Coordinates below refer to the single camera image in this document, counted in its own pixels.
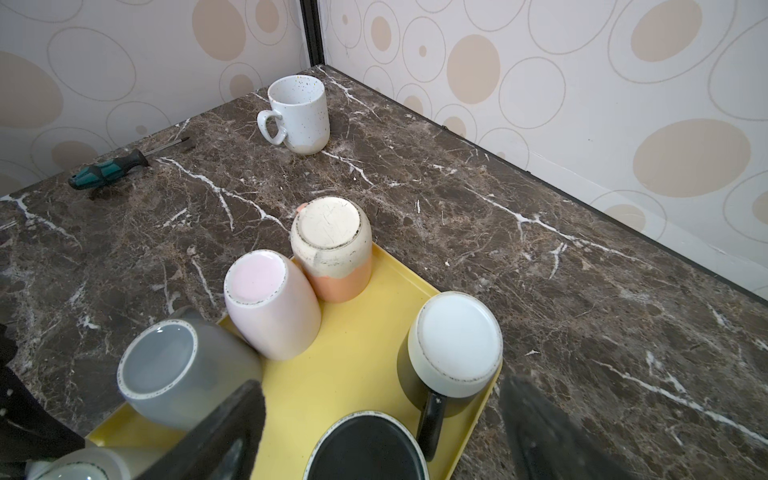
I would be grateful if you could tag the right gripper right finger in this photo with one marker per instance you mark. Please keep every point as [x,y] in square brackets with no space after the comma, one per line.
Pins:
[544,442]

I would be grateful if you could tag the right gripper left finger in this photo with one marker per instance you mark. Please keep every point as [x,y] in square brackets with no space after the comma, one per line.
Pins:
[222,446]

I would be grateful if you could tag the white mug red inside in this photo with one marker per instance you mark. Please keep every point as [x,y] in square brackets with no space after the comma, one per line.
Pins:
[99,463]

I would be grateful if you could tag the white speckled mug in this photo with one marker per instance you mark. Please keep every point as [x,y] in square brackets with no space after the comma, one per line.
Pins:
[298,118]

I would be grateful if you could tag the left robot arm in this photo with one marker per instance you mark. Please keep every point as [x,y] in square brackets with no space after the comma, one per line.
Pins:
[28,431]

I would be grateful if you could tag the grey mug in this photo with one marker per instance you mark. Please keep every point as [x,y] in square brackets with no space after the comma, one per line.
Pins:
[179,370]

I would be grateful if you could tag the black mug white base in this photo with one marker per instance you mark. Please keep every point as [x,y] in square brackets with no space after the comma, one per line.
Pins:
[450,354]

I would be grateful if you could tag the black upright mug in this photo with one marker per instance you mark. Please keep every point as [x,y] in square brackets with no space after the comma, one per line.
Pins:
[367,445]

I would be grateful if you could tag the pink mug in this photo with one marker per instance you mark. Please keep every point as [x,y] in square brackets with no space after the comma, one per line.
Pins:
[272,304]

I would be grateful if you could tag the cream and peach mug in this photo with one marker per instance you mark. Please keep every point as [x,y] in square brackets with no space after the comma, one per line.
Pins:
[331,238]

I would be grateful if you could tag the green handled screwdriver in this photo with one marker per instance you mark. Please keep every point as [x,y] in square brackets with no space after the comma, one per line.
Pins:
[109,171]

